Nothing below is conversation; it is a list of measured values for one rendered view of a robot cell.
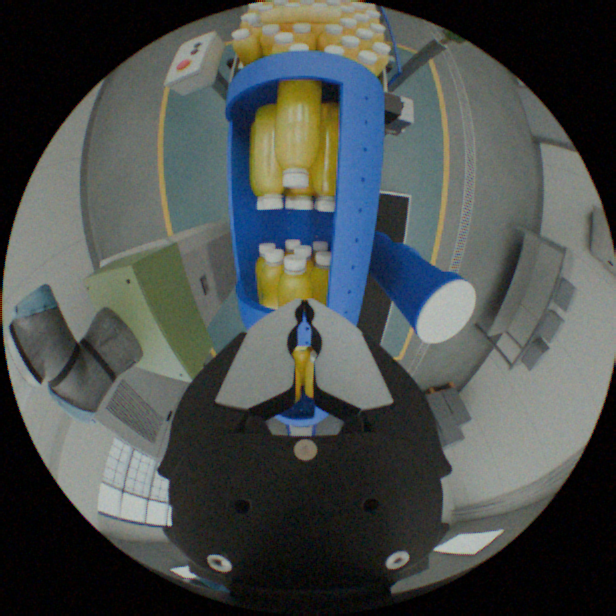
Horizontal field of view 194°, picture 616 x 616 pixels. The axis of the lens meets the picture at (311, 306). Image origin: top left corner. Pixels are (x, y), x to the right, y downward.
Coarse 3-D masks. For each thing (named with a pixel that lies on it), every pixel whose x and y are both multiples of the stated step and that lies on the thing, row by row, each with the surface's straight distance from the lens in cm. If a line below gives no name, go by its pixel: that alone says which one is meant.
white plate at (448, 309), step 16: (448, 288) 66; (464, 288) 72; (432, 304) 65; (448, 304) 70; (464, 304) 77; (432, 320) 70; (448, 320) 76; (464, 320) 83; (432, 336) 76; (448, 336) 83
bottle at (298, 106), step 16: (288, 80) 35; (304, 80) 34; (320, 80) 37; (288, 96) 33; (304, 96) 32; (320, 96) 35; (288, 112) 31; (304, 112) 31; (320, 112) 34; (288, 128) 30; (304, 128) 30; (288, 144) 29; (304, 144) 29; (288, 160) 29; (304, 160) 29
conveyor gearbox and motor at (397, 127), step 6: (408, 102) 81; (408, 108) 79; (402, 114) 77; (408, 114) 78; (396, 120) 77; (402, 120) 76; (408, 120) 77; (384, 126) 83; (390, 126) 82; (396, 126) 82; (402, 126) 81; (384, 132) 89; (390, 132) 86; (396, 132) 94; (402, 132) 93
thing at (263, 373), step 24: (288, 312) 10; (264, 336) 9; (288, 336) 8; (240, 360) 8; (264, 360) 8; (288, 360) 7; (240, 384) 7; (264, 384) 7; (288, 384) 7; (240, 408) 7; (264, 408) 7; (288, 408) 8
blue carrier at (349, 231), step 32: (256, 64) 34; (288, 64) 31; (320, 64) 30; (352, 64) 33; (256, 96) 44; (352, 96) 29; (352, 128) 27; (352, 160) 25; (352, 192) 25; (256, 224) 46; (288, 224) 50; (320, 224) 50; (352, 224) 25; (256, 256) 47; (352, 256) 27; (256, 288) 50; (352, 288) 30; (256, 320) 32; (352, 320) 35; (288, 416) 68; (320, 416) 63
